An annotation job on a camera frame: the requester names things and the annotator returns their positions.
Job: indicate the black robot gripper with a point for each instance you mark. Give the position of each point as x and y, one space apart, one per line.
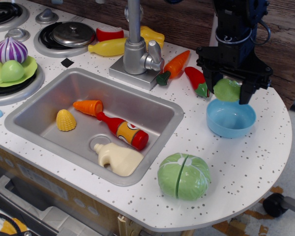
237 60

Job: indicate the green toy broccoli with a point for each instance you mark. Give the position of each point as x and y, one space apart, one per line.
227 90

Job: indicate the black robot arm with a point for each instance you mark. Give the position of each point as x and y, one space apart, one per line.
238 20

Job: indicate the light blue plastic bowl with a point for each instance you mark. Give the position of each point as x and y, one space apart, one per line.
229 119

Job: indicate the red toy chili pepper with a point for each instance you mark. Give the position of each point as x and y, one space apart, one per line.
197 81

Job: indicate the grey metal pole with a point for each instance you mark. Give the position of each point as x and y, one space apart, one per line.
213 42

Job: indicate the orange toy carrot with leaves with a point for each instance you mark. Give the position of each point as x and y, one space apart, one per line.
172 68

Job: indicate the silver toy faucet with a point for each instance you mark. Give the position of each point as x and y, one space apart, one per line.
141 62

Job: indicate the yellow toy squash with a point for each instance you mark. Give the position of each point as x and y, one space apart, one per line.
148 34

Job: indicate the green toy cabbage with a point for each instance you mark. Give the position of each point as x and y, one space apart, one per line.
184 176

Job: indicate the red toy ketchup bottle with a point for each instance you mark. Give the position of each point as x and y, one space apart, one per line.
125 131

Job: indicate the yellow toy mustard bottle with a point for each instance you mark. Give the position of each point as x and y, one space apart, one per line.
109 48

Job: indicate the silver toy sink basin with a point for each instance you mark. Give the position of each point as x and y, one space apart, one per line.
35 120

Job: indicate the black caster wheel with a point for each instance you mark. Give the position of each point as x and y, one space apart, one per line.
272 205

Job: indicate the cream toy bottle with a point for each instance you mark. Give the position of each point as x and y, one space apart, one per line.
123 161

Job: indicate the orange toy carrot piece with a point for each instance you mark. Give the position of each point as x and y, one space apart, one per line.
89 107

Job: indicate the steel pot lid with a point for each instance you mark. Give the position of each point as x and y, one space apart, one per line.
73 34

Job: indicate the yellow toy corn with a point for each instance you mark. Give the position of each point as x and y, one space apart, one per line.
65 121

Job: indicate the black stove burner middle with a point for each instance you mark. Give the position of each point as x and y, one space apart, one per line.
45 45

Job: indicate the black stove burner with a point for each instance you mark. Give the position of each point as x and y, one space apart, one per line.
12 15
45 45
25 93

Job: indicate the grey stove knob rear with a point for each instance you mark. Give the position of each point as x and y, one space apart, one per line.
46 17

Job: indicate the grey stove knob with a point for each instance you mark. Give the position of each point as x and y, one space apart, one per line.
19 34
46 17

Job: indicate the green toy lettuce leaf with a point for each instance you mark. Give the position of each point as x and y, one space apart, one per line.
29 65

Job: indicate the grey stove knob front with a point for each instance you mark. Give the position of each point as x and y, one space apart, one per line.
19 34

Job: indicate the light green toy pear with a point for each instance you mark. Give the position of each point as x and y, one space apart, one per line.
11 71

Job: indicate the purple toy onion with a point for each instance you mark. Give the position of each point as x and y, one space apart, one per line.
11 49

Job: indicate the black stove burner front left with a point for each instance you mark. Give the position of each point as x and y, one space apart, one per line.
25 93

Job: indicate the black stove burner rear left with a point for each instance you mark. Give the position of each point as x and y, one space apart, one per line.
12 15

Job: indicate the yellow toy in lower corner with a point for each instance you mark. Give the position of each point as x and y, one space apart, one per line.
9 229

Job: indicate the grey oven door handle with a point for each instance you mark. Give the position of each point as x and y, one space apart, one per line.
30 213

